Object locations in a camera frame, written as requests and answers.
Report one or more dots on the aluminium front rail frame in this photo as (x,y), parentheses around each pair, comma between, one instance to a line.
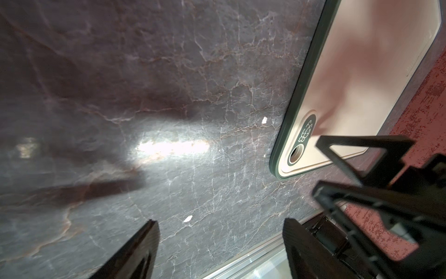
(267,260)

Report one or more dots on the beige cutting board green rim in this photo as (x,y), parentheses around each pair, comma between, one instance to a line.
(362,56)

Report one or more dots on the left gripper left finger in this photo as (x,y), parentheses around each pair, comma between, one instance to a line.
(136,258)

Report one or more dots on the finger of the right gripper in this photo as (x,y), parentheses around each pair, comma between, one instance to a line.
(426,217)
(377,166)

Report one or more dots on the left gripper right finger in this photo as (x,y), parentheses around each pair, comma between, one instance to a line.
(307,257)

